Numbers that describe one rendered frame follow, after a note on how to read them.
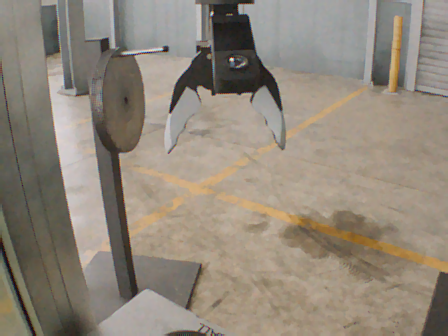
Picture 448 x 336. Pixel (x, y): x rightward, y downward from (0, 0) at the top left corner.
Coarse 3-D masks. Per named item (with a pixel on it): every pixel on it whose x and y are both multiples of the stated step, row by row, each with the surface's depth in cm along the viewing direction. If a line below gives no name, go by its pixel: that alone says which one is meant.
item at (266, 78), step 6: (258, 60) 46; (264, 66) 46; (264, 72) 46; (270, 72) 46; (264, 78) 47; (270, 78) 47; (264, 84) 47; (270, 84) 47; (276, 84) 47; (270, 90) 47; (276, 90) 47; (276, 96) 48; (276, 102) 48; (282, 108) 48
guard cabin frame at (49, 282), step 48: (0, 0) 16; (0, 48) 17; (0, 96) 18; (48, 96) 20; (0, 144) 18; (48, 144) 21; (0, 192) 19; (48, 192) 22; (0, 240) 21; (48, 240) 22; (48, 288) 23
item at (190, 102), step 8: (184, 96) 47; (192, 96) 47; (176, 104) 47; (184, 104) 47; (192, 104) 47; (200, 104) 47; (176, 112) 48; (184, 112) 48; (192, 112) 48; (168, 120) 48; (176, 120) 48; (184, 120) 48; (168, 128) 48; (176, 128) 48; (184, 128) 48; (168, 136) 49; (176, 136) 49; (168, 144) 50; (168, 152) 50
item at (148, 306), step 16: (128, 304) 28; (144, 304) 28; (160, 304) 28; (176, 304) 28; (112, 320) 26; (128, 320) 27; (144, 320) 27; (160, 320) 27; (176, 320) 27; (192, 320) 27
